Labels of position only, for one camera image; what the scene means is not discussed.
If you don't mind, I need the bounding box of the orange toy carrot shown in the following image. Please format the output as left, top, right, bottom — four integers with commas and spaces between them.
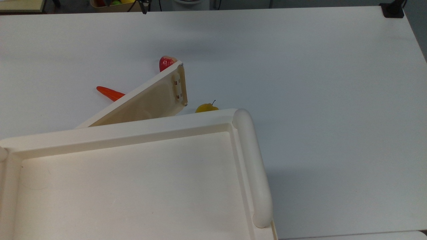
96, 86, 126, 102

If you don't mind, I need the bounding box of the black table clamp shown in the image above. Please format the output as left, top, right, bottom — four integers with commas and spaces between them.
380, 0, 406, 18

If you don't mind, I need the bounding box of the yellow toy starfruit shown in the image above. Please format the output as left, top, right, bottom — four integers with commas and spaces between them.
195, 100, 220, 113

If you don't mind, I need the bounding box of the wooden side table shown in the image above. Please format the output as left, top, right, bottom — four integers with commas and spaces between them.
0, 0, 46, 13

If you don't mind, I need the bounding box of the cream plastic cabinet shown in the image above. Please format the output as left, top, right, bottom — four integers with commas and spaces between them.
0, 108, 279, 240

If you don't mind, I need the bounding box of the cardboard box with fruit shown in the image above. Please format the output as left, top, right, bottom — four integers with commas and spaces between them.
90, 0, 142, 13

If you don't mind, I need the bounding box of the cream cabinet door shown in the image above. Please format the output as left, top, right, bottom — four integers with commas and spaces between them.
75, 60, 188, 129

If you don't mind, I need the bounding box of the red toy strawberry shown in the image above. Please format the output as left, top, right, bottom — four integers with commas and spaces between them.
159, 55, 178, 72

